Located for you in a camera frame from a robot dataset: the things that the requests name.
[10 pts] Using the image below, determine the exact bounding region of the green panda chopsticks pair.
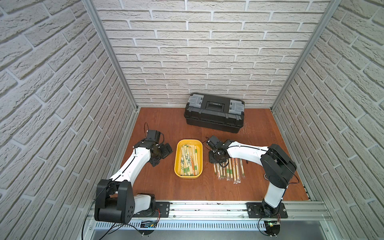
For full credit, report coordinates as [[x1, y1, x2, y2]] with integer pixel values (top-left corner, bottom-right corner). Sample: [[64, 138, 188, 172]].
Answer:
[[239, 159, 245, 178]]

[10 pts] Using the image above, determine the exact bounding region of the yellow plastic storage box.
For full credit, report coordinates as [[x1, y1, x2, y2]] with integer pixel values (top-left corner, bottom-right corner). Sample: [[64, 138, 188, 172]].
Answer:
[[174, 139, 203, 179]]

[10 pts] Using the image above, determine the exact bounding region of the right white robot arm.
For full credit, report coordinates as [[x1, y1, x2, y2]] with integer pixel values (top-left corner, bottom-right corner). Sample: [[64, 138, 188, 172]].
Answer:
[[207, 136, 297, 217]]

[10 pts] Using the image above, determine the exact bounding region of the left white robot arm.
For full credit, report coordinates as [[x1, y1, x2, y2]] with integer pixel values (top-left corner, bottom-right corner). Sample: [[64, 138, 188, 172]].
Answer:
[[94, 141, 173, 224]]

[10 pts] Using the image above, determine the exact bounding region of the black plastic toolbox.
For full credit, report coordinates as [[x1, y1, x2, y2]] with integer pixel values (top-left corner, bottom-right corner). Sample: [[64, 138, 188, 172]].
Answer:
[[184, 93, 245, 134]]

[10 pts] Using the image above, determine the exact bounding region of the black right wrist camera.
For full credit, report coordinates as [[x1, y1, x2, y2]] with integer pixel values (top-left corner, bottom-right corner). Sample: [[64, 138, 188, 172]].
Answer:
[[207, 136, 224, 150]]

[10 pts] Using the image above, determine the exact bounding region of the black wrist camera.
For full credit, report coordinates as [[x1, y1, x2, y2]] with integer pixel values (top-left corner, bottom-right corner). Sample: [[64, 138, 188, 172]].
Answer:
[[146, 130, 162, 144], [207, 136, 224, 150]]

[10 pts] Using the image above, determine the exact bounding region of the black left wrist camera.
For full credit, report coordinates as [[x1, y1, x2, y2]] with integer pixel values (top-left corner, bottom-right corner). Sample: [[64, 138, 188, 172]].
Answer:
[[146, 130, 162, 144]]

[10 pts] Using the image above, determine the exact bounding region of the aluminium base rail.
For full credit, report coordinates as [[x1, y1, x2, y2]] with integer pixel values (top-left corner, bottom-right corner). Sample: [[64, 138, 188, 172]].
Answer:
[[78, 201, 341, 240]]

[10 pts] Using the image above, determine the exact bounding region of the aluminium frame post left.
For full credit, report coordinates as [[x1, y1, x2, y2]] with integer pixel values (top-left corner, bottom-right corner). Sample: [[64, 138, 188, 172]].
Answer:
[[83, 0, 139, 111]]

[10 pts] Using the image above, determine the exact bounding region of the aluminium frame post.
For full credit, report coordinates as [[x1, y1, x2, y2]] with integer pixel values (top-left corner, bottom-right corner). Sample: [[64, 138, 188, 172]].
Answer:
[[83, 0, 139, 111], [271, 0, 341, 113]]

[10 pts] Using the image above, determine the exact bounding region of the aluminium frame post right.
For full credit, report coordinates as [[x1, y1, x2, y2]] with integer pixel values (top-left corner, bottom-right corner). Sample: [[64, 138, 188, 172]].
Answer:
[[271, 0, 341, 113]]

